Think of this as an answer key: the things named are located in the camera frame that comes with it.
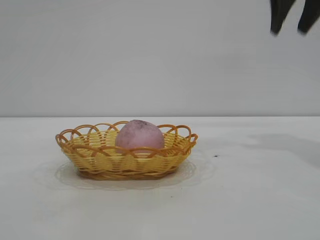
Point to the pink peach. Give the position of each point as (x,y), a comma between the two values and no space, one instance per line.
(140,137)

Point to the yellow woven wicker basket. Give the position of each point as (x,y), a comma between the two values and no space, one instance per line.
(105,160)

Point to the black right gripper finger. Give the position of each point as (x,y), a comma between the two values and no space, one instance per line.
(308,17)
(280,15)

